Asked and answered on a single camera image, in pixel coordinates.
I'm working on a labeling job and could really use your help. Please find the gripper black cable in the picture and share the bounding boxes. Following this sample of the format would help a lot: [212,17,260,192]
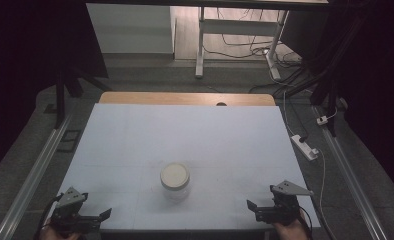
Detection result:
[33,194,64,240]
[298,205,315,235]

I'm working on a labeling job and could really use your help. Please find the tangle of black floor cables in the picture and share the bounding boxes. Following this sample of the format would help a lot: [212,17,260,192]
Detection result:
[203,8,307,98]

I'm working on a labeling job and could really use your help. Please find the white power strip cable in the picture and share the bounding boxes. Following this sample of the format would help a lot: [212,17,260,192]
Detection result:
[282,90,298,138]

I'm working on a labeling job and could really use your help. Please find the white power strip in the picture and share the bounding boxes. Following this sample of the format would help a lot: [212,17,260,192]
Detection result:
[290,133,320,162]

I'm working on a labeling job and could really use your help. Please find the thin white cable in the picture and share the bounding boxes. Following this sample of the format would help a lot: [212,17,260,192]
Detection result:
[316,148,328,206]

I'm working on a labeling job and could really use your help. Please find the aluminium floor rail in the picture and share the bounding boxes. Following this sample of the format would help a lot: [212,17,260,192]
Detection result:
[0,112,73,240]
[312,105,388,240]

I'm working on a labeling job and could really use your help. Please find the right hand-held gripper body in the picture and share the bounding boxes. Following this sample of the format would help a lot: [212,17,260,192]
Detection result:
[255,180,315,226]

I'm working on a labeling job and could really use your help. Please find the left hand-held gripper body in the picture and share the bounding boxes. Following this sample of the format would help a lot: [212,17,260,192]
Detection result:
[49,186,103,235]

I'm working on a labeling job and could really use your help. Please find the dark curtain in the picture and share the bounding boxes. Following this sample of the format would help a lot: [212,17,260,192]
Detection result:
[0,0,110,183]
[328,0,394,195]

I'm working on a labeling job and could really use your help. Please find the clear glass jar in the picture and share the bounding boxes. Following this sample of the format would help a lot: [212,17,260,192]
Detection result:
[161,181,191,203]

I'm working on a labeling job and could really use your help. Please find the black metal frame struts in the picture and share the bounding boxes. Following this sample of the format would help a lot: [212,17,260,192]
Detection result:
[274,0,368,138]

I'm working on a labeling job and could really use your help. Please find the person's right hand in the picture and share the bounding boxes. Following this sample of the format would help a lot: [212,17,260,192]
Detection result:
[272,213,310,240]

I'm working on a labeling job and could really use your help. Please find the person's left hand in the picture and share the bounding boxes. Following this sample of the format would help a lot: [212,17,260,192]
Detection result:
[39,226,83,240]

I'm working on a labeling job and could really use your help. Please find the white wall panel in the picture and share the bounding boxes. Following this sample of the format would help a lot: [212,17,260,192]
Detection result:
[86,3,177,55]

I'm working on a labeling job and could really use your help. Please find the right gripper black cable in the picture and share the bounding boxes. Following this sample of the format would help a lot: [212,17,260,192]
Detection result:
[298,205,315,235]

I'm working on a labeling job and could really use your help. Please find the black rectangular floor frame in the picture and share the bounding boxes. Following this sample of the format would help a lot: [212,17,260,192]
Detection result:
[56,129,83,154]

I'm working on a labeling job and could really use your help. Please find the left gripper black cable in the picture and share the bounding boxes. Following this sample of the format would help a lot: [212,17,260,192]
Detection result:
[33,194,64,240]

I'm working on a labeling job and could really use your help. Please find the white desk frame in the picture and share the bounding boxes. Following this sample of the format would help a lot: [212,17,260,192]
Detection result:
[194,6,290,81]

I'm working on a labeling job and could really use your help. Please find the white table cover sheet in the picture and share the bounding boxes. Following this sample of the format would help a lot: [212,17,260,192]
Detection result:
[42,102,322,232]

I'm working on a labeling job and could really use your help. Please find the black metal stand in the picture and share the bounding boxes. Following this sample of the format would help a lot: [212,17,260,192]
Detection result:
[52,65,113,130]

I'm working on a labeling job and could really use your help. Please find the cream round jar lid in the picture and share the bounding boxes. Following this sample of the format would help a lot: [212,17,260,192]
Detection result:
[160,162,191,191]

